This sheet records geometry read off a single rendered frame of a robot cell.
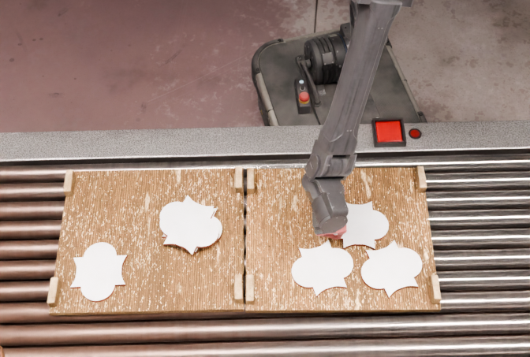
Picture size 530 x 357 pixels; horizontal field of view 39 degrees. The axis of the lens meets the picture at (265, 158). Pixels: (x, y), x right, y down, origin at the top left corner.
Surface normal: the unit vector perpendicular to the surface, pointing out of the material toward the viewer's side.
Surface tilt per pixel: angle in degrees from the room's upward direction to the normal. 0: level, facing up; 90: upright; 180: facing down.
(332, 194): 21
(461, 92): 0
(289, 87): 0
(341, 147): 70
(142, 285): 0
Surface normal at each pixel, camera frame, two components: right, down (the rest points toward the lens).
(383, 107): -0.01, -0.54
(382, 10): 0.36, 0.55
